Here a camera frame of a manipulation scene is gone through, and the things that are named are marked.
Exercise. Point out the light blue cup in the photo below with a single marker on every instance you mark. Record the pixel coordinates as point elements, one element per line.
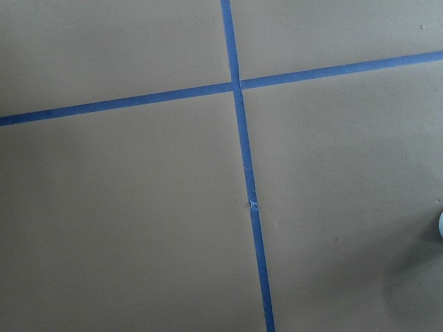
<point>440,225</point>

